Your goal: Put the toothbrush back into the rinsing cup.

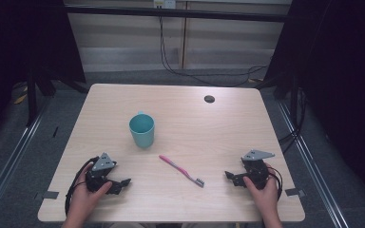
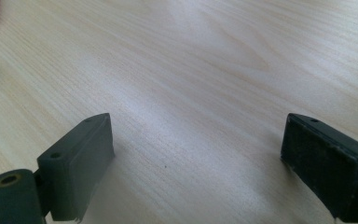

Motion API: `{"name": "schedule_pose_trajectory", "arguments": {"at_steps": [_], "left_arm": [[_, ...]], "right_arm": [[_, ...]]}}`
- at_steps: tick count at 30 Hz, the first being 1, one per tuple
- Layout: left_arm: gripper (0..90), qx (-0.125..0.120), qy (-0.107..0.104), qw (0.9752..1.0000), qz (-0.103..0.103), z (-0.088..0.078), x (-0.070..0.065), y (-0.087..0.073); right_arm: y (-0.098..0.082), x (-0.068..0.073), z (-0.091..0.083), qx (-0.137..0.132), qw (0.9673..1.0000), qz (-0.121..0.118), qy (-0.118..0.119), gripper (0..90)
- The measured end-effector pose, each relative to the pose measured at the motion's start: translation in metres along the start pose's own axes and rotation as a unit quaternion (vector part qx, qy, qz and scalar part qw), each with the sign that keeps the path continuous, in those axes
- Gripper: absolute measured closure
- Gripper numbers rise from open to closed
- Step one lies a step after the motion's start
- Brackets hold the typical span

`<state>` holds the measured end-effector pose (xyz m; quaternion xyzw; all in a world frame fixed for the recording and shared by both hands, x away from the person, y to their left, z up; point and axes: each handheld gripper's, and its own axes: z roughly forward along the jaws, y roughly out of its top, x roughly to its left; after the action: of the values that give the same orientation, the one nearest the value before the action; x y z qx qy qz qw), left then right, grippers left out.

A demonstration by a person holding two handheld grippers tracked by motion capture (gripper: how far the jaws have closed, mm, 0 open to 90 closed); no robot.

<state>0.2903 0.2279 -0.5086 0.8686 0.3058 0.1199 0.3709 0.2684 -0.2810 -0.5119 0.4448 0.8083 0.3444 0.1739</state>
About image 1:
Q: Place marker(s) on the black horizontal bar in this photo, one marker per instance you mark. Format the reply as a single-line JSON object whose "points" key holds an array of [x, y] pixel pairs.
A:
{"points": [[177, 13]]}

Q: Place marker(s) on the pink toothbrush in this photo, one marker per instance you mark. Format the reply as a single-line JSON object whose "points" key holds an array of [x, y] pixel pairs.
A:
{"points": [[180, 170]]}

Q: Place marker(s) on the round dark table grommet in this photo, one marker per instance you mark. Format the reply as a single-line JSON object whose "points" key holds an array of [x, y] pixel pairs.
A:
{"points": [[209, 99]]}

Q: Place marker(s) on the person's left hand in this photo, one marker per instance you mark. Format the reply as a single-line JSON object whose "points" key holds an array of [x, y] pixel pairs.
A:
{"points": [[84, 199]]}

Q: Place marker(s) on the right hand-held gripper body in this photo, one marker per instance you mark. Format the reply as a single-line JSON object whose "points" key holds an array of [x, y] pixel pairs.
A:
{"points": [[256, 167]]}

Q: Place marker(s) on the black curtain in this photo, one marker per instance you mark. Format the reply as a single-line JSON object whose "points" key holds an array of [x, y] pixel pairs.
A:
{"points": [[339, 79], [19, 41]]}

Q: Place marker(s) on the person's right hand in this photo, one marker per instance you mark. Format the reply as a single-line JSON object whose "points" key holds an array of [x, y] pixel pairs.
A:
{"points": [[266, 199]]}

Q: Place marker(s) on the white wall outlet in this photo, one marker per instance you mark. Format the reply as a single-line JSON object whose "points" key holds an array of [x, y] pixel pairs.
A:
{"points": [[164, 3]]}

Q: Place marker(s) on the yellow tape piece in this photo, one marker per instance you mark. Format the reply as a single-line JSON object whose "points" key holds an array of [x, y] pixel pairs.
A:
{"points": [[20, 99]]}

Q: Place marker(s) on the metal floor rail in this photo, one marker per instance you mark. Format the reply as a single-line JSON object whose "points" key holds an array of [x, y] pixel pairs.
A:
{"points": [[313, 171], [9, 164]]}

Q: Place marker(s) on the grey tape piece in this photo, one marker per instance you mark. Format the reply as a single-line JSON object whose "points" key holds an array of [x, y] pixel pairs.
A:
{"points": [[50, 194], [294, 192]]}

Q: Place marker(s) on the teal cup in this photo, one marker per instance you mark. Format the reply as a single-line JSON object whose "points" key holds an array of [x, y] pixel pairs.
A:
{"points": [[142, 133]]}

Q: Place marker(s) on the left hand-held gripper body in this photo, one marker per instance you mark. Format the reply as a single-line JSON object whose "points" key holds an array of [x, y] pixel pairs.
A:
{"points": [[103, 163]]}

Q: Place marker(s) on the black metal stand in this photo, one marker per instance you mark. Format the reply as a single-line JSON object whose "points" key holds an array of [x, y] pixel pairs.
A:
{"points": [[31, 98]]}

